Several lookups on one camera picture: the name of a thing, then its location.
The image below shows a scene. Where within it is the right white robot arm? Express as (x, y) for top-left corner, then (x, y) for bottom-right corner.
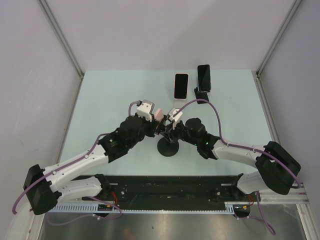
(157, 118), (301, 201)

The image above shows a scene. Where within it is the left aluminium frame post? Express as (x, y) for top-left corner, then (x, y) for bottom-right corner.
(37, 0), (84, 80)

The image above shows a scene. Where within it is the black rectangular phone stand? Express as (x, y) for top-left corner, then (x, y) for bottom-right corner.
(194, 87), (209, 105)

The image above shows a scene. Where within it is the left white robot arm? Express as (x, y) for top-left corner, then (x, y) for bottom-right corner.
(22, 113), (167, 215)

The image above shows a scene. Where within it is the white slotted cable duct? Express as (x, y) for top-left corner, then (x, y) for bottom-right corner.
(49, 202), (251, 215)

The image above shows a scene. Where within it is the white phone stand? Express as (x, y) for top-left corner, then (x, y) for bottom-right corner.
(173, 98), (187, 109)

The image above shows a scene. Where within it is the pink phone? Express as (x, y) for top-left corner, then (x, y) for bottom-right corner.
(154, 108), (164, 123)

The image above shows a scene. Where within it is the black phone on stand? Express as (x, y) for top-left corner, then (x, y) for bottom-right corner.
(197, 64), (211, 92)

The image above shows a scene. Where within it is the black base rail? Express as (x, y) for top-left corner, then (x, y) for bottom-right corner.
(97, 175), (250, 210)

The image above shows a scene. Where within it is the black round-base phone stand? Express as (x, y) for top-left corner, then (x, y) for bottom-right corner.
(157, 134), (180, 157)

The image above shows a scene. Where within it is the pink-cased phone on stand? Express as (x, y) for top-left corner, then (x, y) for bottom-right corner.
(174, 73), (189, 100)

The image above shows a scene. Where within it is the aluminium frame post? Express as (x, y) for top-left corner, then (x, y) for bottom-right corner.
(37, 0), (84, 80)
(255, 0), (304, 78)

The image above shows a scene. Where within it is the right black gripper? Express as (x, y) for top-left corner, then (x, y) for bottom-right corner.
(161, 117), (199, 146)

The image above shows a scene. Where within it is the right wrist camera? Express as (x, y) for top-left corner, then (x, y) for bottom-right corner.
(167, 108), (183, 129)

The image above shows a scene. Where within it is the right aluminium frame post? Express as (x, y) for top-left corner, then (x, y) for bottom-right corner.
(255, 0), (304, 78)

